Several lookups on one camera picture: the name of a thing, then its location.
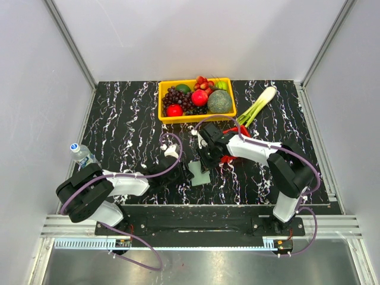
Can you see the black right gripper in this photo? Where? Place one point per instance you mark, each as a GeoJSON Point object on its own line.
{"type": "Point", "coordinates": [205, 163]}

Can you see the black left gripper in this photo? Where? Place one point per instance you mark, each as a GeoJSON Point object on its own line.
{"type": "Point", "coordinates": [186, 174]}

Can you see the red plastic card tray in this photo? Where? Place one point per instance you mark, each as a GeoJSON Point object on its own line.
{"type": "Point", "coordinates": [244, 131]}

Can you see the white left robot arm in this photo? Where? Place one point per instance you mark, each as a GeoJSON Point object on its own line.
{"type": "Point", "coordinates": [84, 195]}

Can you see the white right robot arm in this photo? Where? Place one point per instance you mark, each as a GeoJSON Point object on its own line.
{"type": "Point", "coordinates": [291, 172]}

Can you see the green spring onion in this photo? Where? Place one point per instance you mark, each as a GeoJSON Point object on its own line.
{"type": "Point", "coordinates": [250, 114]}

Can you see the green netted melon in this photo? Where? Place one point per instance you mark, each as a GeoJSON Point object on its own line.
{"type": "Point", "coordinates": [219, 101]}

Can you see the red pomegranate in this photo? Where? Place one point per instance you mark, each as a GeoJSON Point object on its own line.
{"type": "Point", "coordinates": [199, 98]}

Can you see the red round fruit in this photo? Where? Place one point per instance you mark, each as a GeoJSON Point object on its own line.
{"type": "Point", "coordinates": [174, 110]}

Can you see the yellow plastic fruit bin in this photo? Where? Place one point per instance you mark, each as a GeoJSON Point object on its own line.
{"type": "Point", "coordinates": [162, 89]}

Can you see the green apple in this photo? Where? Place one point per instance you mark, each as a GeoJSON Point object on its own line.
{"type": "Point", "coordinates": [221, 85]}

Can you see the dark purple grape bunch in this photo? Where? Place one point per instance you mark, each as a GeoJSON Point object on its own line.
{"type": "Point", "coordinates": [176, 97]}

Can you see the green avocado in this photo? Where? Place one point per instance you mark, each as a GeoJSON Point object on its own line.
{"type": "Point", "coordinates": [183, 88]}

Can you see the clear plastic water bottle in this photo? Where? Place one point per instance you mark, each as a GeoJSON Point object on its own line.
{"type": "Point", "coordinates": [82, 155]}

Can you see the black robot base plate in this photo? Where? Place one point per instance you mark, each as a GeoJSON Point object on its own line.
{"type": "Point", "coordinates": [226, 224]}

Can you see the aluminium frame rail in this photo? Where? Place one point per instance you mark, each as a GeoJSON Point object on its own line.
{"type": "Point", "coordinates": [259, 245]}

